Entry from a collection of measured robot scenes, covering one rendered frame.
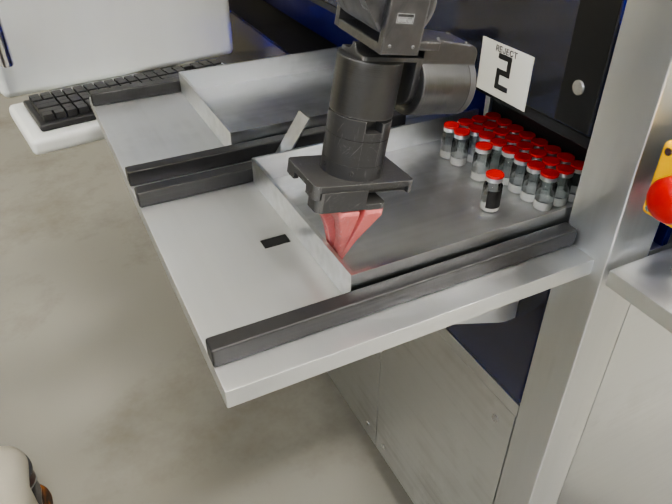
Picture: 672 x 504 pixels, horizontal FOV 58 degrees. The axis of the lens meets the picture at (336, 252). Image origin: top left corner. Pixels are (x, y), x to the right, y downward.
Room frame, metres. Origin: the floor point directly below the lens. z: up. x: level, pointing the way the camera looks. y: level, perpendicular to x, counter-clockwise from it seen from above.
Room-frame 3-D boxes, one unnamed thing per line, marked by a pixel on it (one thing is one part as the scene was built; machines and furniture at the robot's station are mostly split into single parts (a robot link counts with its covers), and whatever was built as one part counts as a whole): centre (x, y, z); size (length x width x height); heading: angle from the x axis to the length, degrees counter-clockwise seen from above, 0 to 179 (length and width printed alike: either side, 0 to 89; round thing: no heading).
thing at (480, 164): (0.68, -0.18, 0.90); 0.02 x 0.02 x 0.05
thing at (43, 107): (1.15, 0.38, 0.82); 0.40 x 0.14 x 0.02; 124
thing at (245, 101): (0.93, 0.05, 0.90); 0.34 x 0.26 x 0.04; 117
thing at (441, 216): (0.63, -0.11, 0.90); 0.34 x 0.26 x 0.04; 117
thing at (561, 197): (0.69, -0.23, 0.90); 0.18 x 0.02 x 0.05; 27
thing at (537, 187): (0.68, -0.21, 0.90); 0.18 x 0.02 x 0.05; 27
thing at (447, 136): (0.74, -0.15, 0.90); 0.02 x 0.02 x 0.05
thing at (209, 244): (0.75, 0.03, 0.87); 0.70 x 0.48 x 0.02; 27
